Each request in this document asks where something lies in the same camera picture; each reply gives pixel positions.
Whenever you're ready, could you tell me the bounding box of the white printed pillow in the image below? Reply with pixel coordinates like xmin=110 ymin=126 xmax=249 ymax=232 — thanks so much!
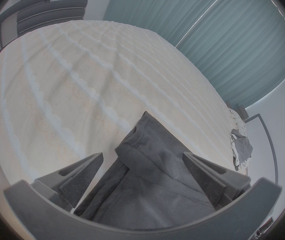
xmin=229 ymin=108 xmax=247 ymax=134

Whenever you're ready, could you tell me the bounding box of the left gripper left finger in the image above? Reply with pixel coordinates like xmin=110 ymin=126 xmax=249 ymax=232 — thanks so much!
xmin=34 ymin=152 xmax=104 ymax=209

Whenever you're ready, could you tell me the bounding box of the bed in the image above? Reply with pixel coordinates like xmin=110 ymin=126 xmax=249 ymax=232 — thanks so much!
xmin=0 ymin=20 xmax=279 ymax=217

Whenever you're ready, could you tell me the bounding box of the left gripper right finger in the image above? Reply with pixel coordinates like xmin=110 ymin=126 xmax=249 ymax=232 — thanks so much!
xmin=182 ymin=152 xmax=252 ymax=207

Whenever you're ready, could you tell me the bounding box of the pile of clothes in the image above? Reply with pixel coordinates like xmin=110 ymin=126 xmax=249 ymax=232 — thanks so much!
xmin=230 ymin=128 xmax=254 ymax=172

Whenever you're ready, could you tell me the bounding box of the black T-shirt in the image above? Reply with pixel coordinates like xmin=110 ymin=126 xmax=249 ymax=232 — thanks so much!
xmin=74 ymin=111 xmax=217 ymax=230

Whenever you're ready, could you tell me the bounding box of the blue-green curtain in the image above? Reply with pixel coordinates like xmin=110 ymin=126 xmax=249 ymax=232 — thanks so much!
xmin=103 ymin=0 xmax=230 ymax=47
xmin=176 ymin=0 xmax=285 ymax=107

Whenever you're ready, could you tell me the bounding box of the grey bedside table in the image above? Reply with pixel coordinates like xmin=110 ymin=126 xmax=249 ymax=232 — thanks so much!
xmin=225 ymin=100 xmax=249 ymax=121

